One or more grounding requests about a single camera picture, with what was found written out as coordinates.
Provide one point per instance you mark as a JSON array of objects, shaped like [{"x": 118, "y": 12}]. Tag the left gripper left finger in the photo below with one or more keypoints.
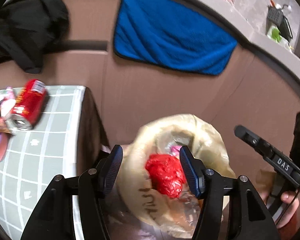
[{"x": 52, "y": 218}]

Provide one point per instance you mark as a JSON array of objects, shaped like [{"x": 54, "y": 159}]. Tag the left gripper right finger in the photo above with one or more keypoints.
[{"x": 248, "y": 216}]

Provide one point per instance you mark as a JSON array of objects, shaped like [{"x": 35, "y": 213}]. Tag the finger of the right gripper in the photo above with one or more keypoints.
[{"x": 281, "y": 163}]

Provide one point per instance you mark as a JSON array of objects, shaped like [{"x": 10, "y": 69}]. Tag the red plastic bag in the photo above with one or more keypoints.
[{"x": 166, "y": 174}]

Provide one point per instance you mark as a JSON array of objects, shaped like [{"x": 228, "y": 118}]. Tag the red soda can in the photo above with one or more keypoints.
[{"x": 28, "y": 106}]

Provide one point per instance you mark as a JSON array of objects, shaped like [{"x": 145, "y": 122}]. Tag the white pink candy wrapper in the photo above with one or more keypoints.
[{"x": 7, "y": 102}]

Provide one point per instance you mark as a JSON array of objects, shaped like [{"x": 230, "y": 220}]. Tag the trash bin with yellow bag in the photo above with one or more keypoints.
[{"x": 176, "y": 216}]

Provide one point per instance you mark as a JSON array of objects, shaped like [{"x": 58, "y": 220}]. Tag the right hand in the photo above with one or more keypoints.
[{"x": 292, "y": 201}]

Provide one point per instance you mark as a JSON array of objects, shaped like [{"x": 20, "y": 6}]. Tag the green grid tablecloth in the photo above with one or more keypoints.
[{"x": 34, "y": 157}]

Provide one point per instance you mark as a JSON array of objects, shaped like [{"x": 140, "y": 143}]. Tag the green plastic bag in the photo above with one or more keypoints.
[{"x": 274, "y": 34}]

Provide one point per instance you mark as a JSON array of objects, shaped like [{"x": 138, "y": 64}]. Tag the black utensil rack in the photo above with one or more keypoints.
[{"x": 277, "y": 17}]

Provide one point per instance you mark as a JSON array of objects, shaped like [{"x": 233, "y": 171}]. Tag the blue towel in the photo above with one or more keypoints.
[{"x": 169, "y": 34}]

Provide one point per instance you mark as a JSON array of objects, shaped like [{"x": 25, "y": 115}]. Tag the black jacket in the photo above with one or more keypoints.
[{"x": 30, "y": 28}]

